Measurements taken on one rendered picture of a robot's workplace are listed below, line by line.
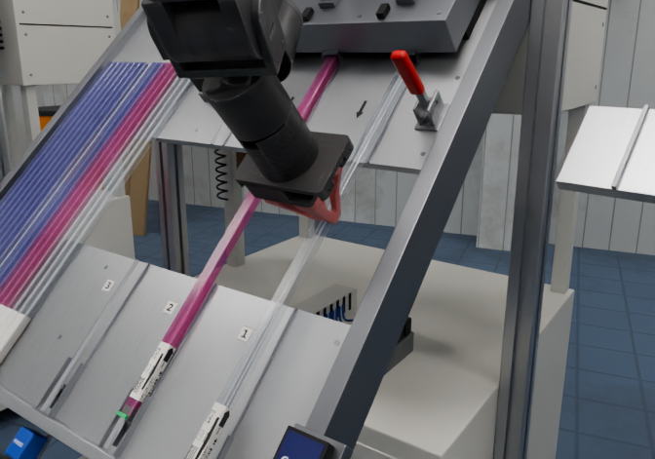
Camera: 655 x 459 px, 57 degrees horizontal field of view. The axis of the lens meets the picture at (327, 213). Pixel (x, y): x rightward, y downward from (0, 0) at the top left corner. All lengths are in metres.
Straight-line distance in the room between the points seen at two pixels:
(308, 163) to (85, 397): 0.35
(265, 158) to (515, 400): 0.58
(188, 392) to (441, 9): 0.48
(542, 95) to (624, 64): 2.81
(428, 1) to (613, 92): 2.94
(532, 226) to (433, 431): 0.30
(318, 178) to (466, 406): 0.47
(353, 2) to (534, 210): 0.36
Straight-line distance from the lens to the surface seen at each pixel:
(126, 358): 0.69
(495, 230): 3.54
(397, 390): 0.91
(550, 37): 0.81
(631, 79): 3.62
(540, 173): 0.83
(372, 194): 3.90
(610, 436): 2.06
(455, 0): 0.71
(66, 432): 0.67
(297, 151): 0.51
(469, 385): 0.94
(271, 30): 0.44
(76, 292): 0.80
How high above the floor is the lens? 1.09
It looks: 15 degrees down
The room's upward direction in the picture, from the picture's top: straight up
